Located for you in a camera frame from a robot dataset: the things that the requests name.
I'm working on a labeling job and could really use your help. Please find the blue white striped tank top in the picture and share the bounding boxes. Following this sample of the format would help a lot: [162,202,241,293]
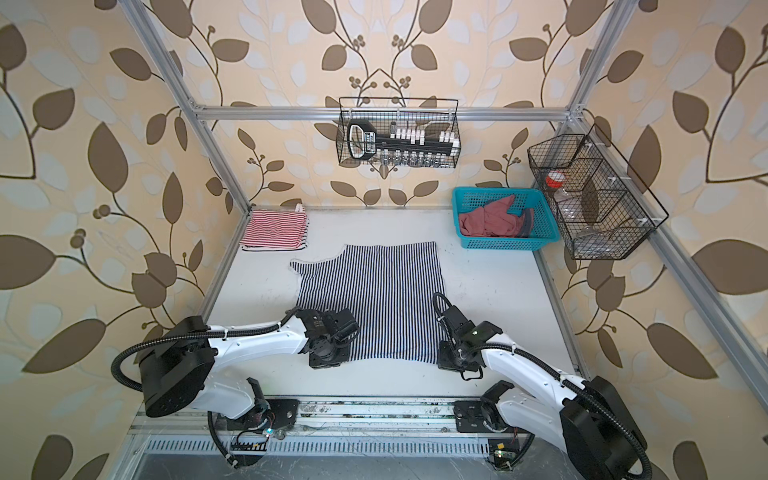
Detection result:
[290,241,447,365]

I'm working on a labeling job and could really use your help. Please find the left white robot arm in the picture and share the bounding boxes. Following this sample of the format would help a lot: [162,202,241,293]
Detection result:
[136,309,359,420]

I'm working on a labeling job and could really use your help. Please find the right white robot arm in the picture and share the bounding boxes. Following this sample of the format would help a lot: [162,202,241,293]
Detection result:
[438,313,653,479]

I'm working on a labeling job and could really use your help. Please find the red white striped folded top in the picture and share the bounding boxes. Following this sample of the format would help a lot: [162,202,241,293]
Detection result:
[240,210,308,251]

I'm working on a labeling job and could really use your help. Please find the maroon garment in basket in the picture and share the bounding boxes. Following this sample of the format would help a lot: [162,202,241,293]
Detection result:
[458,195,535,238]

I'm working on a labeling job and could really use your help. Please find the teal plastic basket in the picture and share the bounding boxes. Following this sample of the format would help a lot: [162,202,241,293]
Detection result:
[452,187,560,252]

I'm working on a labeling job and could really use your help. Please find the red capped clear bottle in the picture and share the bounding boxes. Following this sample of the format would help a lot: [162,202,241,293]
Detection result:
[545,170,584,222]

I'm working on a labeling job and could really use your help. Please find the black socket tool set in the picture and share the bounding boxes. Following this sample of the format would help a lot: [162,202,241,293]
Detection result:
[342,120,462,168]

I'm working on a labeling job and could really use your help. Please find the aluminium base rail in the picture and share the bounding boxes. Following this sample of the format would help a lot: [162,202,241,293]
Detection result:
[131,392,628,460]

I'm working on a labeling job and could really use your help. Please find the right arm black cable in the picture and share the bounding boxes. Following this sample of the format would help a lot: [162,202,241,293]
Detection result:
[431,292,654,480]

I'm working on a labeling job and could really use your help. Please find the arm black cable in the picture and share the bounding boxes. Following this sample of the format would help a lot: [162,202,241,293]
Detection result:
[431,292,654,480]
[110,307,301,469]

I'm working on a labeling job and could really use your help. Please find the black wire basket right wall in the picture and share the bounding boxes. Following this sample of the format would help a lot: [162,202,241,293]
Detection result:
[527,125,669,260]

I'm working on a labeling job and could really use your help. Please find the black wire basket wall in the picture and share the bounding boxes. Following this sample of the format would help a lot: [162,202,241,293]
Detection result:
[335,95,462,169]
[527,125,669,260]

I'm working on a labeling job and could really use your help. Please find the black wire basket back wall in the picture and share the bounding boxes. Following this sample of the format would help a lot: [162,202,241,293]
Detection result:
[335,95,462,169]

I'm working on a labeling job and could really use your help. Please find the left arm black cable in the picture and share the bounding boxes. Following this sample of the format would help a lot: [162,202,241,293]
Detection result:
[110,307,301,469]

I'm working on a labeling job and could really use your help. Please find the aluminium frame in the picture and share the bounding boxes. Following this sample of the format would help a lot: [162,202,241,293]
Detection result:
[119,1,767,406]

